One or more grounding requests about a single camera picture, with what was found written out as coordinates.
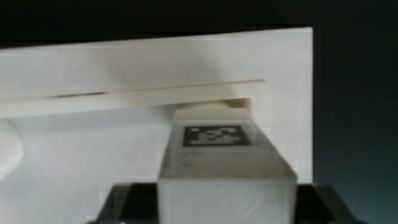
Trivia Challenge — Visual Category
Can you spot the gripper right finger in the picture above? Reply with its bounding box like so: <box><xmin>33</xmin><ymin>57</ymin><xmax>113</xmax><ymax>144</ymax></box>
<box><xmin>292</xmin><ymin>184</ymin><xmax>364</xmax><ymax>224</ymax></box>

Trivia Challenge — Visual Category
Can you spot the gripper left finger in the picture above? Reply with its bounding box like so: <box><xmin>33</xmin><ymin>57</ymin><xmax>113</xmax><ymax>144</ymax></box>
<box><xmin>86</xmin><ymin>183</ymin><xmax>157</xmax><ymax>224</ymax></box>

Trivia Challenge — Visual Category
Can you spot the white table leg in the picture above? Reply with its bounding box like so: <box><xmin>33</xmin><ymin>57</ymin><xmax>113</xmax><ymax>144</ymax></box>
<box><xmin>157</xmin><ymin>106</ymin><xmax>296</xmax><ymax>224</ymax></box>

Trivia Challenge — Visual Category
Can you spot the white square tabletop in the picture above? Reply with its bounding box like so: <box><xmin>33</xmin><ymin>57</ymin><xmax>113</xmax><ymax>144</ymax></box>
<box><xmin>0</xmin><ymin>28</ymin><xmax>312</xmax><ymax>224</ymax></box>

